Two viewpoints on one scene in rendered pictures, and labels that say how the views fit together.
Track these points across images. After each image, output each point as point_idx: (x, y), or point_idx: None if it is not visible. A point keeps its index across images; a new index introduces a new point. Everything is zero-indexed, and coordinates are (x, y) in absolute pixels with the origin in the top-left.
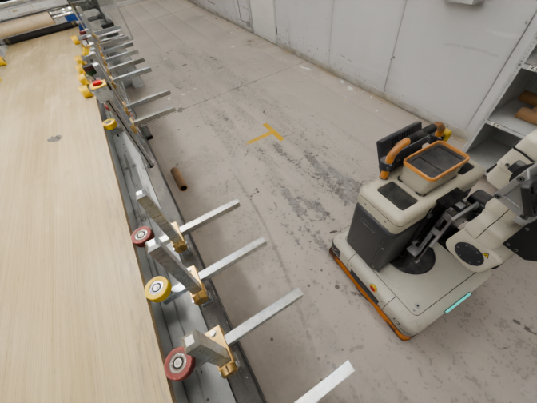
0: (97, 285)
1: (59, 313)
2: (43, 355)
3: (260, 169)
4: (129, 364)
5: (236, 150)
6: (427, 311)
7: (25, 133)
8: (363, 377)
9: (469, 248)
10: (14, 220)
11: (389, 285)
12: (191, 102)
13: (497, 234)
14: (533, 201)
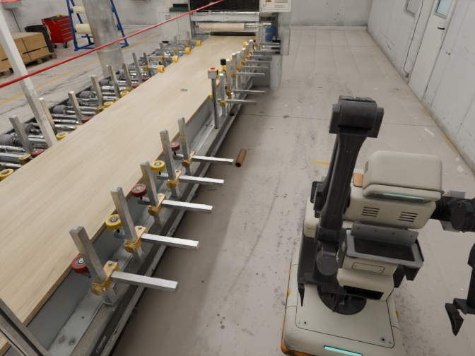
0: (141, 151)
1: (121, 152)
2: (105, 160)
3: (302, 184)
4: (124, 179)
5: (297, 162)
6: (308, 331)
7: (174, 82)
8: (233, 349)
9: None
10: (138, 114)
11: (300, 297)
12: (298, 115)
13: None
14: (313, 192)
